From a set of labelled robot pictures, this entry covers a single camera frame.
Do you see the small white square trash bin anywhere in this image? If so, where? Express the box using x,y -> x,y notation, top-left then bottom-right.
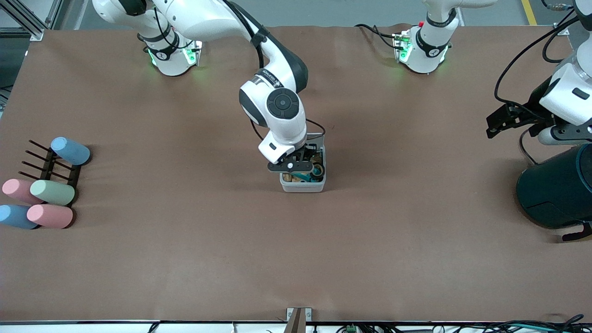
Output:
280,132 -> 327,193

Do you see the dark teal round bin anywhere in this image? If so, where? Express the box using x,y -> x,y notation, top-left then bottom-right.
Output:
516,143 -> 592,242

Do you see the brown table cover mat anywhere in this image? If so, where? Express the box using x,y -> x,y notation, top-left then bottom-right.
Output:
0,23 -> 592,323

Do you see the green lit left base board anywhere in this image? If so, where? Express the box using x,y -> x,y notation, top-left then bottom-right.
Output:
392,29 -> 413,64

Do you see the green lit base board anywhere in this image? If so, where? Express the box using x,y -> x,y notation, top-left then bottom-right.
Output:
183,43 -> 203,67
392,29 -> 413,64

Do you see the green lit right base board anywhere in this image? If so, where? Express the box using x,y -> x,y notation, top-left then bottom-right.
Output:
183,43 -> 203,67

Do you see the blue cup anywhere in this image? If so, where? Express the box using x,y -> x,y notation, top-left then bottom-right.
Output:
50,136 -> 92,166
0,204 -> 38,230

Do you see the dark wooden cup rack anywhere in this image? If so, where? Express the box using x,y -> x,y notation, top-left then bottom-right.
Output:
18,140 -> 83,205

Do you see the light green cup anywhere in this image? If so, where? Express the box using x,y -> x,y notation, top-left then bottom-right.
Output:
30,179 -> 76,206

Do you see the pink cup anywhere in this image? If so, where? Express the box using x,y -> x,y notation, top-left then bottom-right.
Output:
1,179 -> 40,204
26,203 -> 74,229

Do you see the black teal bin cable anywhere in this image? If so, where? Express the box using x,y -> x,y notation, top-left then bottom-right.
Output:
518,129 -> 538,165

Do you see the black left arm wrist cable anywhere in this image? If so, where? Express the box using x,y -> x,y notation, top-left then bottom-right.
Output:
493,9 -> 580,106

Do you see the black left base cable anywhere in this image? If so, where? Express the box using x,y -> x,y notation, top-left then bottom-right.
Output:
355,23 -> 401,49

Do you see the metal table edge bracket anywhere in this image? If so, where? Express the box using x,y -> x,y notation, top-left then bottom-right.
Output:
285,307 -> 313,333

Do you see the black cable bundle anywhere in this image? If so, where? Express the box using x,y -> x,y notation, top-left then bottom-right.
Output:
481,314 -> 592,333

